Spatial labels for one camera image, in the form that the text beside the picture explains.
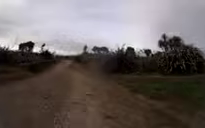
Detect dark roadside bushes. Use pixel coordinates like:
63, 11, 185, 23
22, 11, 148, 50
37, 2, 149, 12
73, 45, 158, 74

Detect distant row of trees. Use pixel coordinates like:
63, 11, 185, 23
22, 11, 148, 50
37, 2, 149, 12
82, 44, 110, 55

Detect brown dirt road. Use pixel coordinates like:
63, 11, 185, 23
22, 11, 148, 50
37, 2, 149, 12
0, 59, 205, 128

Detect dark flat-topped tree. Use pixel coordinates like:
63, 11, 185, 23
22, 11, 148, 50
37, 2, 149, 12
18, 40, 36, 53

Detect green grass verge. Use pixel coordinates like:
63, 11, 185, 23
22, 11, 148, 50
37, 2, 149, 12
111, 73, 205, 111

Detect large leafy bush clump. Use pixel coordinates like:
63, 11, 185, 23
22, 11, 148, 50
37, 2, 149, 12
153, 32, 205, 75

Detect low dark scrub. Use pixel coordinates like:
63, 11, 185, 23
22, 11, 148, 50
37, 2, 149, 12
0, 41, 57, 69

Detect brown grass verge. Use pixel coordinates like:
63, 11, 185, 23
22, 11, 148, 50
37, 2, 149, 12
0, 61, 58, 86

